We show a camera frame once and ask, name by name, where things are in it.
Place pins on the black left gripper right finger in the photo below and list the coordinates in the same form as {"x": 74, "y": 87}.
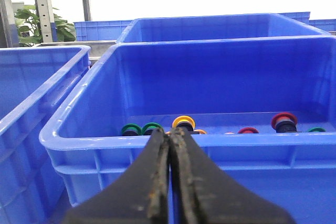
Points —
{"x": 203, "y": 193}

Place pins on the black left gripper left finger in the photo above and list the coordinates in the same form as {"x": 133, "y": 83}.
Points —
{"x": 139, "y": 195}

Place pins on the blue bin with buttons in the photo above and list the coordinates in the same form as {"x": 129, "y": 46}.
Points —
{"x": 224, "y": 85}

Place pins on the green push button leftmost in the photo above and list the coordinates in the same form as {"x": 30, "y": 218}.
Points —
{"x": 131, "y": 130}

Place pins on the green push button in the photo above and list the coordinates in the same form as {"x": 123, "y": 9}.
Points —
{"x": 148, "y": 128}
{"x": 131, "y": 130}
{"x": 316, "y": 129}

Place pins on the yellow push button raised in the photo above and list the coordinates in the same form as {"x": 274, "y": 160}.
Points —
{"x": 184, "y": 121}

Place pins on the red push button low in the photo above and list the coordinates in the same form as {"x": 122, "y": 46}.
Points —
{"x": 248, "y": 130}

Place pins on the red push button tall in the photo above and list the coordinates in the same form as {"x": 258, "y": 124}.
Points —
{"x": 284, "y": 122}

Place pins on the green push button right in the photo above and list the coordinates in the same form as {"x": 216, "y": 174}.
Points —
{"x": 316, "y": 129}

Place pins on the blue target bin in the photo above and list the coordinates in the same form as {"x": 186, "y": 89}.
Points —
{"x": 34, "y": 82}

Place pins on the blue crates in background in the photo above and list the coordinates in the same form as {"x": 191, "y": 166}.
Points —
{"x": 111, "y": 30}

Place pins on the blue bin behind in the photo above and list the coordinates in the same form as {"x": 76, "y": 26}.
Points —
{"x": 215, "y": 27}

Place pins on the green potted plant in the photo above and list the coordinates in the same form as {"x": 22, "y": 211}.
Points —
{"x": 29, "y": 30}

